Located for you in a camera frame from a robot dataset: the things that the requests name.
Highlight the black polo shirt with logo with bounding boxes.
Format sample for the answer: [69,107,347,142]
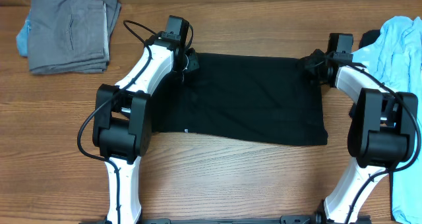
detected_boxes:
[151,53,328,146]

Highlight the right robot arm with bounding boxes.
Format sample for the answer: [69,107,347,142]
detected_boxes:
[281,33,421,224]

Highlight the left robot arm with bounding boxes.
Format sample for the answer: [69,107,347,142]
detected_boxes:
[87,16,198,223]

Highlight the black garment under blue shirt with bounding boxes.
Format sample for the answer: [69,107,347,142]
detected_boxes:
[348,29,382,119]

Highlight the light blue t-shirt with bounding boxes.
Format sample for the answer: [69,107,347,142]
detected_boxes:
[353,16,421,223]

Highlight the folded grey trousers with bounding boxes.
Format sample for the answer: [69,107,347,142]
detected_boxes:
[28,0,121,74]

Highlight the folded blue garment under trousers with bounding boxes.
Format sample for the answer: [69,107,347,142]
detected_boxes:
[16,13,31,57]

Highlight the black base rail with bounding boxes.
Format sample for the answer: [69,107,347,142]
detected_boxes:
[78,214,372,224]

